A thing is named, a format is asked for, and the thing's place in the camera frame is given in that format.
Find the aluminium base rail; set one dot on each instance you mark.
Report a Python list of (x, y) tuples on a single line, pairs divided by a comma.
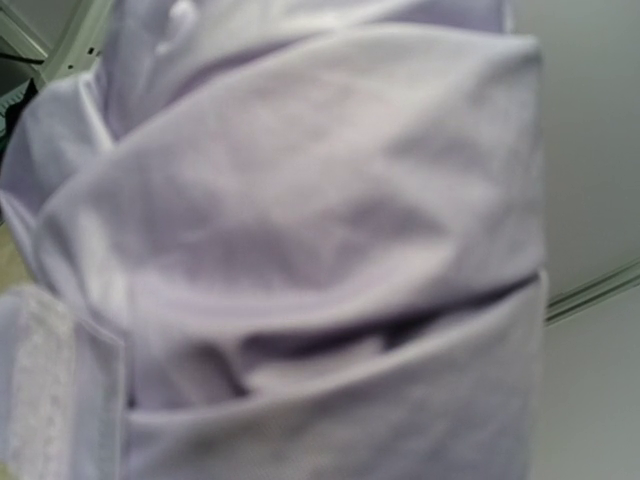
[(42, 41)]

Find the lavender folding umbrella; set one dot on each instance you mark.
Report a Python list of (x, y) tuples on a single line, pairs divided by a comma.
[(279, 240)]

